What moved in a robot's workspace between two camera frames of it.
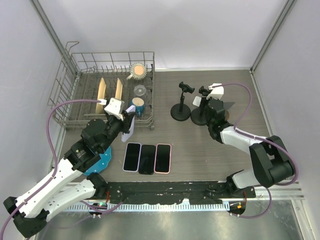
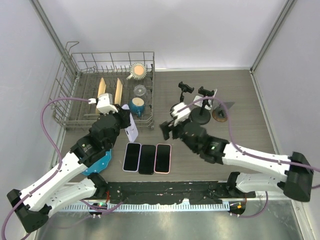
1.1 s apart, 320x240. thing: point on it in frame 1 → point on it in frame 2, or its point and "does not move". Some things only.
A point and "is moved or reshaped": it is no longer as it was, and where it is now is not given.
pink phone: [162, 158] does not move
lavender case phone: [132, 157] does not move
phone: [125, 137] is moved or reshaped
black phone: [147, 159] does not move
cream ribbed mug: [138, 71] does not move
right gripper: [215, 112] → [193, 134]
